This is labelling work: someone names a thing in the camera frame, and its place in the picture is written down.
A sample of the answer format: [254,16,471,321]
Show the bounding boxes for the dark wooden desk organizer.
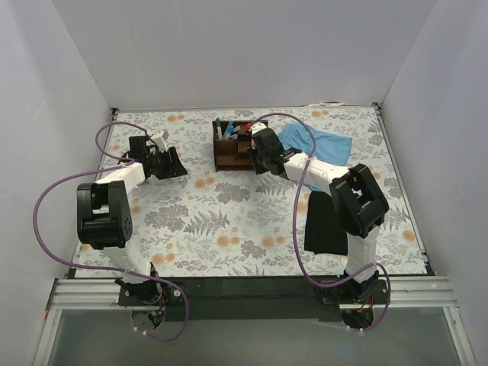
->
[212,119,253,172]

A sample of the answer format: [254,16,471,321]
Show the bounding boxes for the blue capped white marker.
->
[223,121,233,140]

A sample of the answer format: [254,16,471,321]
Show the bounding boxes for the green capped white marker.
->
[215,118,223,140]

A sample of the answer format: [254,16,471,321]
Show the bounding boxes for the light blue pen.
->
[226,131,238,140]

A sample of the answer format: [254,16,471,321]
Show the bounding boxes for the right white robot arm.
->
[247,123,389,303]

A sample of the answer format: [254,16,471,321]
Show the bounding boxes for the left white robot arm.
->
[76,130,188,305]

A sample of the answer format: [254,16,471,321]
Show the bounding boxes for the floral patterned table mat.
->
[72,105,430,278]

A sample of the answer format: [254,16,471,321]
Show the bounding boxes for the light blue folded shorts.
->
[278,123,354,194]

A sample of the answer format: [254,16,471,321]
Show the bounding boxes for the black folded cloth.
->
[304,191,348,256]

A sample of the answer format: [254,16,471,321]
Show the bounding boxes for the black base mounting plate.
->
[115,276,389,327]

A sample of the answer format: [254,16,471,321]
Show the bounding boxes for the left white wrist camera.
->
[149,130,169,152]

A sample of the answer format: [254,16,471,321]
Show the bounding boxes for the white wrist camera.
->
[246,121,268,136]
[149,130,169,152]

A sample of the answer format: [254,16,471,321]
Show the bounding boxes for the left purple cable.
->
[32,120,191,342]

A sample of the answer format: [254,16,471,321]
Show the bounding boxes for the purple cable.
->
[32,120,191,342]
[251,112,392,334]

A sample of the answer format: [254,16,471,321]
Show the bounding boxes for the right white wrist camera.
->
[246,121,268,136]

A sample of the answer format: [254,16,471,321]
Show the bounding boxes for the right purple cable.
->
[251,112,392,334]

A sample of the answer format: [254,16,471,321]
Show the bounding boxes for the aluminium frame rail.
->
[34,276,477,365]

